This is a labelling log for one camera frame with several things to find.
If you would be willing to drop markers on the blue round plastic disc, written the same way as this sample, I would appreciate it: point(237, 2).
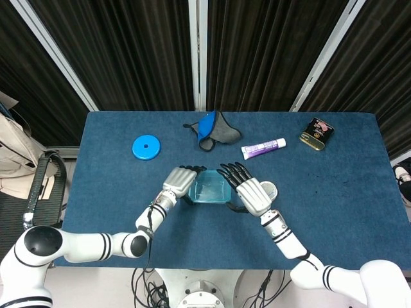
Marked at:
point(146, 150)

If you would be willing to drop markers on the round gold metal tin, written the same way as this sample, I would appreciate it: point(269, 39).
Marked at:
point(271, 189)

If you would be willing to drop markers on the white metal frame post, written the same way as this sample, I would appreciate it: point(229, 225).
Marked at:
point(324, 54)
point(197, 54)
point(54, 57)

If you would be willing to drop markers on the dark pleated curtain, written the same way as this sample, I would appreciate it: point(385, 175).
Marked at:
point(135, 54)

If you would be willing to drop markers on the grey and blue eye mask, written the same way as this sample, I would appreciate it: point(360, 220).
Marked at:
point(224, 130)

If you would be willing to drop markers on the rectangular black gold food tin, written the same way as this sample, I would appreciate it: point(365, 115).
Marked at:
point(316, 134)

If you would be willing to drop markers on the person in beige coat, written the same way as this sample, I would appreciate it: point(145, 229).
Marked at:
point(16, 150)

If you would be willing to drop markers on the blue fabric table cover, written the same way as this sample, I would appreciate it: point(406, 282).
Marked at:
point(112, 192)

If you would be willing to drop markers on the black and white sneaker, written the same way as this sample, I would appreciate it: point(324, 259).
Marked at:
point(404, 178)

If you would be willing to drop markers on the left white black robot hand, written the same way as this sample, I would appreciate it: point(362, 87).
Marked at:
point(178, 181)

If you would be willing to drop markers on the white purple toothpaste tube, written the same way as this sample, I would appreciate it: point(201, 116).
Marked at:
point(260, 148)

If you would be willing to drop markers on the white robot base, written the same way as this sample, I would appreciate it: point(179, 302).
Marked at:
point(202, 288)

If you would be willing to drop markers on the clear blue plastic container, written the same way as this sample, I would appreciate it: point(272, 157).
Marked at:
point(208, 189)

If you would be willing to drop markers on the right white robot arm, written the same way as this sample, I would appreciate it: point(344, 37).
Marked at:
point(289, 240)

